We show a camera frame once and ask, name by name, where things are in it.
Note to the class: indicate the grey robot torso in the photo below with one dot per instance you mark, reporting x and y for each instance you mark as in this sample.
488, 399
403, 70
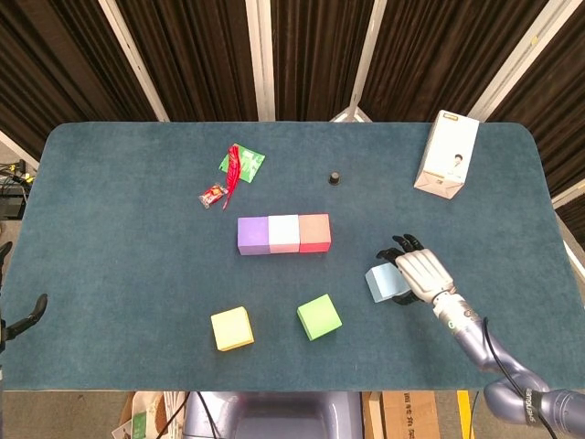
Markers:
283, 416

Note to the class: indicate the metal stand foot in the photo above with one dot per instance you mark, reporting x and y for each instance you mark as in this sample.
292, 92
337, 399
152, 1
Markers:
349, 116

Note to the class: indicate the dark brown curtain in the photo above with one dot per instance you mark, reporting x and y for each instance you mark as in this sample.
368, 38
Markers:
201, 55

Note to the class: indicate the brown cardboard box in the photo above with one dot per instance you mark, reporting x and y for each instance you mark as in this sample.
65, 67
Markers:
407, 416

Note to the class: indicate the wooden plank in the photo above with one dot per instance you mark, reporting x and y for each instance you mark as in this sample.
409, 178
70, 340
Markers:
372, 416

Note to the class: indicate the red feather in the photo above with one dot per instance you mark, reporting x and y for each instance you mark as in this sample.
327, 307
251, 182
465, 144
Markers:
234, 169

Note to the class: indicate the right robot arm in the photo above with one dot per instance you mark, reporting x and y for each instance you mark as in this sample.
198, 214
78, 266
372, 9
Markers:
475, 338

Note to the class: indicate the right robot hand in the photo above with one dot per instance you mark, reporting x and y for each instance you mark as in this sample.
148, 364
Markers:
425, 274

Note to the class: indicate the white green paper bag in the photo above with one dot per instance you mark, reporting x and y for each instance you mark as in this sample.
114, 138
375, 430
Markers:
139, 420

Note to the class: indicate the green foam cube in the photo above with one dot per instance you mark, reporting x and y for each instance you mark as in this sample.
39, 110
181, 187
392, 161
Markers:
317, 315

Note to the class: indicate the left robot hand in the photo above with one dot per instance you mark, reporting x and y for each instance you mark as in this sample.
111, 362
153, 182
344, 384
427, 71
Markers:
27, 320

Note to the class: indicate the light blue foam cube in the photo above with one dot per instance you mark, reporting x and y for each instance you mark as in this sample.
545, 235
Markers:
381, 283

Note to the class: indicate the white carton box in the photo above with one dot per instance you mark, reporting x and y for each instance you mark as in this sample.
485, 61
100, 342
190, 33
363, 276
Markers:
448, 151

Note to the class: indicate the black bottle cap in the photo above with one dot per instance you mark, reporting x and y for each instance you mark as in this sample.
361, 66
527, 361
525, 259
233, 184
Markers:
334, 178

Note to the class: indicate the white frame post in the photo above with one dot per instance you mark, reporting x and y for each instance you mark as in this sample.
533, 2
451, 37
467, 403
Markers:
518, 59
13, 148
368, 59
132, 59
571, 194
260, 59

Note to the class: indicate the red foam cube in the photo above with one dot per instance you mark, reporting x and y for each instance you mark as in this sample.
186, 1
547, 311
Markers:
314, 231

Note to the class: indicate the yellow foam cube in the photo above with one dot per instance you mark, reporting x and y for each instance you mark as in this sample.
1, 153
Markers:
230, 327

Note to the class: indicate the pink foam cube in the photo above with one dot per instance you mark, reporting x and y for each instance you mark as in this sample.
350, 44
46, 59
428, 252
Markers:
283, 231

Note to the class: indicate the green paper packet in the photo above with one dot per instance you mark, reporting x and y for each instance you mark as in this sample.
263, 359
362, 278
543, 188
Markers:
252, 164

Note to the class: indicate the teal felt table cover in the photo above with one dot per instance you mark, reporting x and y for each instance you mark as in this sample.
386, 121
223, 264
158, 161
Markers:
114, 297

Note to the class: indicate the red candy wrapper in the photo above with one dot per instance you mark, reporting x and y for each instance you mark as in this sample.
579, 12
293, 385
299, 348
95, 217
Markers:
211, 195

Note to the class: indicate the purple foam cube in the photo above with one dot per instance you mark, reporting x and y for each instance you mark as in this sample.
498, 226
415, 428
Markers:
252, 233

